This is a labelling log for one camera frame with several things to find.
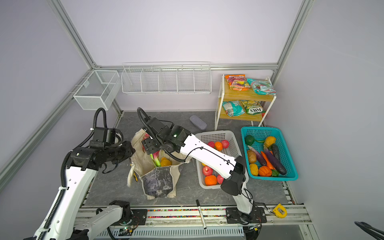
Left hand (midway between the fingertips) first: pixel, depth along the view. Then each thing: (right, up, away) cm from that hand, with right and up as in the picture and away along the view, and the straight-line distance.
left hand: (135, 152), depth 70 cm
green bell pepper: (+63, +3, +27) cm, 69 cm away
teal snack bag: (+53, +24, +26) cm, 63 cm away
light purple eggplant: (+68, -8, +22) cm, 72 cm away
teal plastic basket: (+72, +7, +29) cm, 79 cm away
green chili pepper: (+74, +2, +31) cm, 80 cm away
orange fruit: (+37, -17, +10) cm, 42 cm away
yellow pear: (+10, -9, +18) cm, 22 cm away
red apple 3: (+42, -17, +11) cm, 46 cm away
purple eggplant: (+76, -9, +18) cm, 78 cm away
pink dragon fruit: (+10, -2, -2) cm, 10 cm away
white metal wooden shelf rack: (+46, +30, +14) cm, 57 cm away
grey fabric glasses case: (+30, +15, +41) cm, 53 cm away
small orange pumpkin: (+67, -13, +13) cm, 69 cm away
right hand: (+7, +4, 0) cm, 9 cm away
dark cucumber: (+78, -3, +22) cm, 81 cm away
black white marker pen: (+31, -32, +5) cm, 45 cm away
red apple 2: (+35, -13, +14) cm, 40 cm away
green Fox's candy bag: (+66, +25, +27) cm, 75 cm away
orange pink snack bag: (+53, +38, +17) cm, 68 cm away
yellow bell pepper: (+76, +2, +26) cm, 81 cm away
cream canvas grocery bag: (+11, -14, 0) cm, 18 cm away
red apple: (+48, +1, +26) cm, 54 cm away
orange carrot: (+72, -11, +18) cm, 75 cm away
